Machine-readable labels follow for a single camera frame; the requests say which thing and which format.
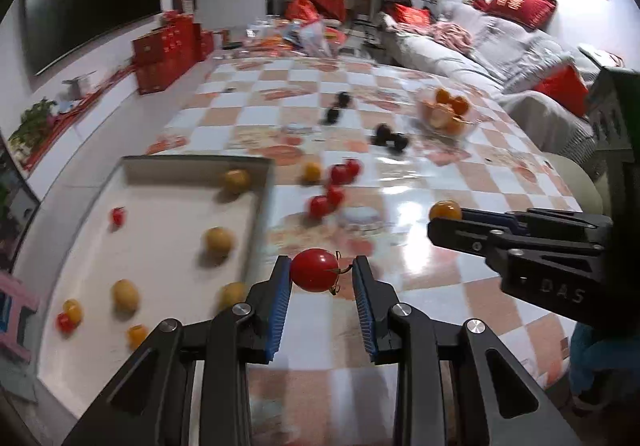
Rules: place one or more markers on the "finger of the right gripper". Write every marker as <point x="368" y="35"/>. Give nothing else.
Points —
<point x="465" y="235"/>
<point x="505" y="220"/>

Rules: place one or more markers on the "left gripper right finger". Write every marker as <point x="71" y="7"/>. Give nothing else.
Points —
<point x="454" y="382"/>

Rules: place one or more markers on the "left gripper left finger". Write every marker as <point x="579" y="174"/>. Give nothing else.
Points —
<point x="148" y="401"/>

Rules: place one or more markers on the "yellow cherry tomato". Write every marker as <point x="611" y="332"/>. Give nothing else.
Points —
<point x="447" y="209"/>

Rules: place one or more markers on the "red cherry tomato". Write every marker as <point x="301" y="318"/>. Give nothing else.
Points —
<point x="315" y="270"/>

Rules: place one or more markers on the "blue gloved right hand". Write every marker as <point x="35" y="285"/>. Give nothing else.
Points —
<point x="602" y="359"/>

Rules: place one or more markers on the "yellow tomato nearest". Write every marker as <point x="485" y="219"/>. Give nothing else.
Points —
<point x="136" y="335"/>

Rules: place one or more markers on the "tan longan middle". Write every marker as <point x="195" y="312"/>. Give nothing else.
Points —
<point x="125" y="295"/>

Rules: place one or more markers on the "red tomato nearest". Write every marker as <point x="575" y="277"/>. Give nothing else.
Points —
<point x="64" y="323"/>

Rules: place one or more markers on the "yellow tomato lower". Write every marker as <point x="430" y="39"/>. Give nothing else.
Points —
<point x="73" y="310"/>

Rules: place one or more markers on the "dark plum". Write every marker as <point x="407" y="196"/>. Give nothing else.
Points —
<point x="383" y="133"/>
<point x="400" y="142"/>
<point x="343" y="99"/>
<point x="332" y="115"/>

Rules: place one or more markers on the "glass fruit bowl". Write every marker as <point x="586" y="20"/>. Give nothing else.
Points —
<point x="440" y="119"/>

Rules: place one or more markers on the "orange mandarin right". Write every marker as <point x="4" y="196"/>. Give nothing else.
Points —
<point x="460" y="105"/>

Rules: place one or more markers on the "orange mandarin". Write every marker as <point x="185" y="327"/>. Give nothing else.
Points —
<point x="442" y="96"/>
<point x="460" y="105"/>

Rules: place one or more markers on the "tan longan near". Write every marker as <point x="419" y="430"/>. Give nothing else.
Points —
<point x="231" y="294"/>

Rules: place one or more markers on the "bright red tomato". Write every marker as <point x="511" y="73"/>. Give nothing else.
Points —
<point x="353" y="167"/>

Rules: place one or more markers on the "orange mandarin top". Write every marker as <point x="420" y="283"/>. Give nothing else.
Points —
<point x="442" y="96"/>

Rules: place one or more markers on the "red tomato near tray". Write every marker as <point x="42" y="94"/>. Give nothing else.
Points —
<point x="335" y="195"/>

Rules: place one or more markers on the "dark red tomato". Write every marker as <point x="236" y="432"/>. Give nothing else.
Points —
<point x="339" y="175"/>

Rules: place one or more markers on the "white sofa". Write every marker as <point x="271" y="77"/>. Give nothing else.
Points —
<point x="505" y="61"/>

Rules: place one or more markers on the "red tomato lower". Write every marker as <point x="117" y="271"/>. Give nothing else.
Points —
<point x="319" y="207"/>

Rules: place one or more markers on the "white rectangular tray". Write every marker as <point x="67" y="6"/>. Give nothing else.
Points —
<point x="170" y="202"/>

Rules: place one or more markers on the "yellow tomato left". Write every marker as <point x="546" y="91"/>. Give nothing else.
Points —
<point x="312" y="173"/>

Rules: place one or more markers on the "small red tomato in tray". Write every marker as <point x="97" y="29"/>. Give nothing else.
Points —
<point x="118" y="216"/>

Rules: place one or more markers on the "dark plum far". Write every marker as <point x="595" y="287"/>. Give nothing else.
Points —
<point x="343" y="99"/>

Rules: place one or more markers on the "pink blanket on sofa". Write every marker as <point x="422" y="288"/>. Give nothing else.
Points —
<point x="452" y="36"/>

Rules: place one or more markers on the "red embroidered cushion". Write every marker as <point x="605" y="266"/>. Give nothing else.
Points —
<point x="530" y="14"/>

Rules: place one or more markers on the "clear plastic bag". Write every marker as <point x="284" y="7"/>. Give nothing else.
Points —
<point x="313" y="38"/>

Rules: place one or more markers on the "green potted plant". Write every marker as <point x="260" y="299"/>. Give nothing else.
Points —
<point x="36" y="125"/>

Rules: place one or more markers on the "red gift box stack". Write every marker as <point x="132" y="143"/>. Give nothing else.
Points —
<point x="169" y="51"/>

